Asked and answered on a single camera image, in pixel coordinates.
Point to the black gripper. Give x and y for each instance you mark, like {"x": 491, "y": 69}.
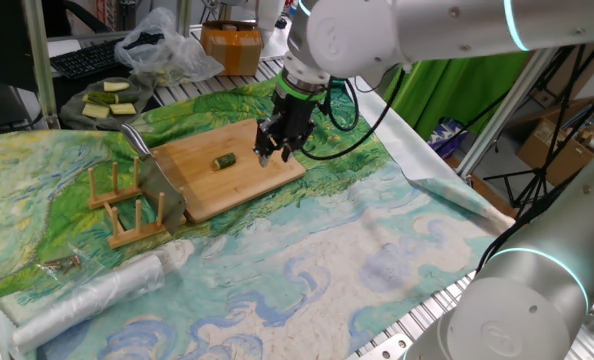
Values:
{"x": 292, "y": 120}

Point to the steel cleaver knife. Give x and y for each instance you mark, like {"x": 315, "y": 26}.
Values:
{"x": 162, "y": 195}

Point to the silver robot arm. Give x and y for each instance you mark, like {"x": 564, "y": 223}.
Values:
{"x": 357, "y": 35}

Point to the green cucumber chunk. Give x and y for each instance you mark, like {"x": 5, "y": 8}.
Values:
{"x": 224, "y": 161}

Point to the pale cut cucumber piece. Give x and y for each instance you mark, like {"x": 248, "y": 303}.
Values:
{"x": 116, "y": 86}
{"x": 122, "y": 108}
{"x": 96, "y": 110}

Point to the dark green cucumber piece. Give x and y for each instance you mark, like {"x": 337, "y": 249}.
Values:
{"x": 108, "y": 97}

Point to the plate of cucumber slices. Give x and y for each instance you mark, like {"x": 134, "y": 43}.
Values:
{"x": 77, "y": 121}

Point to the wooden cutting board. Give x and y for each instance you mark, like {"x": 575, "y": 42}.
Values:
{"x": 217, "y": 192}

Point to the painted landscape tablecloth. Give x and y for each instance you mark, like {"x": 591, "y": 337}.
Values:
{"x": 277, "y": 260}

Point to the crumpled clear plastic bag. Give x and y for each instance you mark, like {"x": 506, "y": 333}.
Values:
{"x": 167, "y": 55}

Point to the wooden peg rack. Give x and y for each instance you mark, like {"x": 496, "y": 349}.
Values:
{"x": 122, "y": 196}

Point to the blue patterned bag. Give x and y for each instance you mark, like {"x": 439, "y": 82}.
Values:
{"x": 447, "y": 137}

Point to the green curtain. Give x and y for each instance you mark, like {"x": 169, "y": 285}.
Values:
{"x": 442, "y": 90}

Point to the black keyboard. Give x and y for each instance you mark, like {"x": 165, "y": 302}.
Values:
{"x": 87, "y": 57}

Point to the small bag of screws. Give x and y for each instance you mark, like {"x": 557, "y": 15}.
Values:
{"x": 67, "y": 264}

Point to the clear plastic bag roll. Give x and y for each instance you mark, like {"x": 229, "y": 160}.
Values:
{"x": 87, "y": 300}

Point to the black tripod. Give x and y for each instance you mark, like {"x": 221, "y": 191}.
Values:
{"x": 541, "y": 175}

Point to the open cardboard box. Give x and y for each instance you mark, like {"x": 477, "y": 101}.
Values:
{"x": 552, "y": 150}

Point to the black computer monitor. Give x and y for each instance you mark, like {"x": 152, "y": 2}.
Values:
{"x": 2, "y": 45}

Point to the aluminium frame post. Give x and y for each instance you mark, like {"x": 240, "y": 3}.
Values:
{"x": 507, "y": 110}
{"x": 39, "y": 65}

